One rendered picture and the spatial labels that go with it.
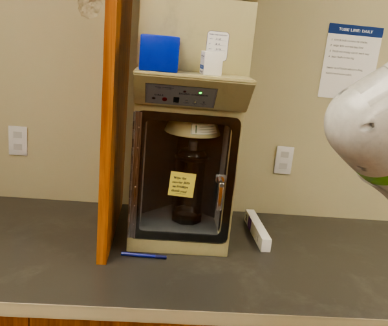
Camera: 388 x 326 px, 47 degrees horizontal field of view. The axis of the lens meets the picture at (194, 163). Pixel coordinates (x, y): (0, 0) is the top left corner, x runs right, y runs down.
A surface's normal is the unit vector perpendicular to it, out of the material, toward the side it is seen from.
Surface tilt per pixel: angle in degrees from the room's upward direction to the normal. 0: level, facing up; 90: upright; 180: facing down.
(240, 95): 135
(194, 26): 90
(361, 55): 90
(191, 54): 90
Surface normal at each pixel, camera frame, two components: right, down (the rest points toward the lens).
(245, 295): 0.09, -0.96
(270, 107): 0.06, 0.28
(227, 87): -0.03, 0.88
